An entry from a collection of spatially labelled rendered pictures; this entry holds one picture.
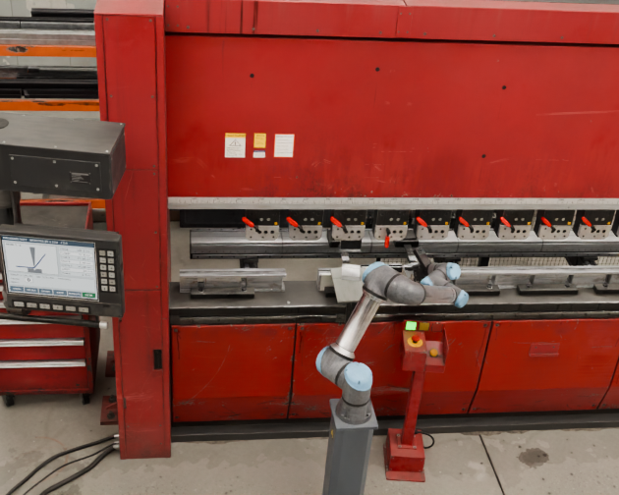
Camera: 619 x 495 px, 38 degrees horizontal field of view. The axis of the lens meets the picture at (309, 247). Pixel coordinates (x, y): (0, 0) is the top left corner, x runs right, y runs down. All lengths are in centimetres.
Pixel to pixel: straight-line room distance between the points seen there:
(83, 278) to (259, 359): 125
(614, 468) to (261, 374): 192
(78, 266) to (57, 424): 164
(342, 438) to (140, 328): 105
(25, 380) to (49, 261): 151
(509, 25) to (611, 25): 44
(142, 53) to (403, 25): 105
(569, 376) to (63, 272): 270
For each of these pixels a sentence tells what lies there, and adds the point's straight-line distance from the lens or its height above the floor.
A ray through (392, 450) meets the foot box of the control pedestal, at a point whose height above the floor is 12.
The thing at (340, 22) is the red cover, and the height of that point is 222.
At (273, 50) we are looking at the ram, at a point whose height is 209.
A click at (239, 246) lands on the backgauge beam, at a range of 452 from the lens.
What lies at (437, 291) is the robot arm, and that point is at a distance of 388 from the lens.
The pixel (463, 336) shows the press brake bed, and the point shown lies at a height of 67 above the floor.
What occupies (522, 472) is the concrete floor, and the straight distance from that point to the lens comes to 494.
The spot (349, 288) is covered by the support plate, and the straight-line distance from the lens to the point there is 422.
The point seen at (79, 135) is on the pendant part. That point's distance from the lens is 338.
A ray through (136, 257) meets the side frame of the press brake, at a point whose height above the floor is 122.
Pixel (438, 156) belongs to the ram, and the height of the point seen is 161.
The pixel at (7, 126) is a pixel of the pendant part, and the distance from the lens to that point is 347.
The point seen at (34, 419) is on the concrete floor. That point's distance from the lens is 504.
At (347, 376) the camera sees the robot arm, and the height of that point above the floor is 100.
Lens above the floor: 345
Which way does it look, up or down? 33 degrees down
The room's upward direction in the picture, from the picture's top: 5 degrees clockwise
